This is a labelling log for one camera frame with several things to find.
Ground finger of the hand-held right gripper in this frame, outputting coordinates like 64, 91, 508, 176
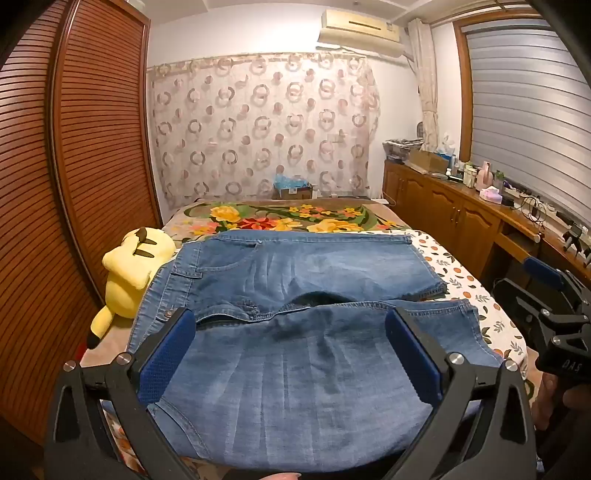
523, 256, 578, 296
492, 277, 555, 344

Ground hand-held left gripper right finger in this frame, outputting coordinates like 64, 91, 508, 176
385, 307, 539, 480

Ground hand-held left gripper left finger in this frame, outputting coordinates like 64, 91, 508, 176
44, 307, 218, 480

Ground blue denim pants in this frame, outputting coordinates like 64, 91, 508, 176
127, 229, 504, 462

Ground person's right hand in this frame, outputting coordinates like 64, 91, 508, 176
536, 371, 591, 416

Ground yellow plush toy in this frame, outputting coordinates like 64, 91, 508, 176
88, 226, 177, 349

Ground pink bottle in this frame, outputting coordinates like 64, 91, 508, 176
475, 161, 494, 191

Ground wooden cabinet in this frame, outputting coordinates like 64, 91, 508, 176
382, 159, 591, 296

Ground flat cardboard box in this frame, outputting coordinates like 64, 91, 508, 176
409, 148, 451, 174

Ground grey window blind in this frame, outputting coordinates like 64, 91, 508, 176
462, 18, 591, 217

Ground floral blanket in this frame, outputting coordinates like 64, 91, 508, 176
161, 199, 411, 245

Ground grey storage basket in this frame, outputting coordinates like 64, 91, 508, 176
383, 137, 423, 162

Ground cardboard box with blue bag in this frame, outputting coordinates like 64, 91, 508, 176
272, 174, 315, 200

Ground brown louvered wardrobe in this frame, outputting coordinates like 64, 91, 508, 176
0, 0, 163, 462

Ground beige window curtain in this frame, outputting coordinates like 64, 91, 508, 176
409, 18, 439, 153

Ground circle pattern sheer curtain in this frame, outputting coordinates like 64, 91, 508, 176
147, 52, 382, 210

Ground white air conditioner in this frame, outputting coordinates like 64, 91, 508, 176
318, 8, 402, 58

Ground tangled cables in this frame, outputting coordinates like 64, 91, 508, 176
519, 194, 550, 220

